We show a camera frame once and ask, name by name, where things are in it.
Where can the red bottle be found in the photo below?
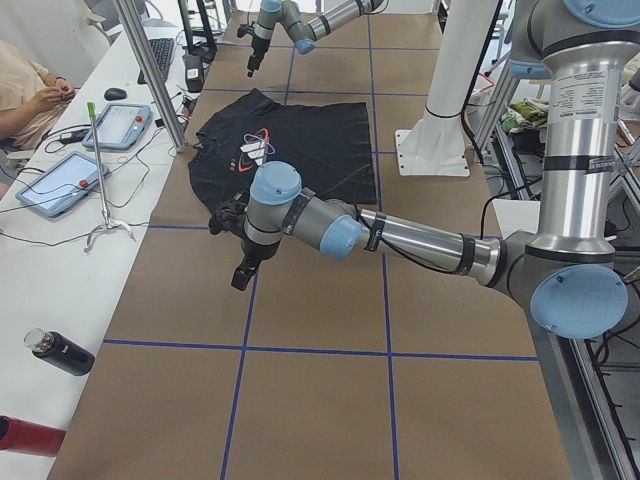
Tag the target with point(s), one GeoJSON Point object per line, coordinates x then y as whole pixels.
{"type": "Point", "coordinates": [20, 436]}

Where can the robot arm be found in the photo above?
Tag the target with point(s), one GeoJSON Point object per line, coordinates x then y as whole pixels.
{"type": "Point", "coordinates": [303, 35]}
{"type": "Point", "coordinates": [413, 261]}

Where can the green-tipped metal stand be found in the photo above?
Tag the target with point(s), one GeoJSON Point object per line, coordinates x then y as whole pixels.
{"type": "Point", "coordinates": [108, 224]}

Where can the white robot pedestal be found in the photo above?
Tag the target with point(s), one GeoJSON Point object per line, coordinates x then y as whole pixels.
{"type": "Point", "coordinates": [435, 146]}

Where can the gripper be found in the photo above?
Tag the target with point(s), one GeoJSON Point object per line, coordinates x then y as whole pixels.
{"type": "Point", "coordinates": [258, 46]}
{"type": "Point", "coordinates": [254, 252]}

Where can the aluminium frame post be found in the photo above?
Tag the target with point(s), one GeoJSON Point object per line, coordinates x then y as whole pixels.
{"type": "Point", "coordinates": [130, 20]}

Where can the far teach pendant tablet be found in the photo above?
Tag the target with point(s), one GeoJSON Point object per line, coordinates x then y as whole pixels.
{"type": "Point", "coordinates": [120, 125]}

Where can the black monitor stand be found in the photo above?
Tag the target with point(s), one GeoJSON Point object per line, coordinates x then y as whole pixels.
{"type": "Point", "coordinates": [201, 44]}

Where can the black keyboard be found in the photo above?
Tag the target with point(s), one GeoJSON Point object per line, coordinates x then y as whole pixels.
{"type": "Point", "coordinates": [163, 52]}

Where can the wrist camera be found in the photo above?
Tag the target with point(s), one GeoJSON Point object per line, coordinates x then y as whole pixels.
{"type": "Point", "coordinates": [229, 215]}
{"type": "Point", "coordinates": [246, 29]}

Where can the black computer mouse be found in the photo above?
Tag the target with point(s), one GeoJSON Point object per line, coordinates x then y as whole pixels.
{"type": "Point", "coordinates": [113, 94]}

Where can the near teach pendant tablet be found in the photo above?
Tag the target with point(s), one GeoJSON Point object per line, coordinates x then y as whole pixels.
{"type": "Point", "coordinates": [63, 185]}

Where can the black box device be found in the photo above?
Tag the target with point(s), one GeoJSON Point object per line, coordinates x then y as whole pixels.
{"type": "Point", "coordinates": [194, 73]}

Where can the black graphic t-shirt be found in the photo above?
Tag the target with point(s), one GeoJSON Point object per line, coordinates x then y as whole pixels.
{"type": "Point", "coordinates": [328, 145]}

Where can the seated person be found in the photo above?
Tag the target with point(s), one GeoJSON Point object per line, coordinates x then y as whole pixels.
{"type": "Point", "coordinates": [32, 98]}

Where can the teach pendant tablet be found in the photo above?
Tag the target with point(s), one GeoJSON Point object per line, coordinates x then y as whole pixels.
{"type": "Point", "coordinates": [63, 185]}
{"type": "Point", "coordinates": [120, 125]}

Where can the black water bottle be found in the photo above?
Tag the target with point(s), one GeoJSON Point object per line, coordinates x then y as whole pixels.
{"type": "Point", "coordinates": [59, 351]}

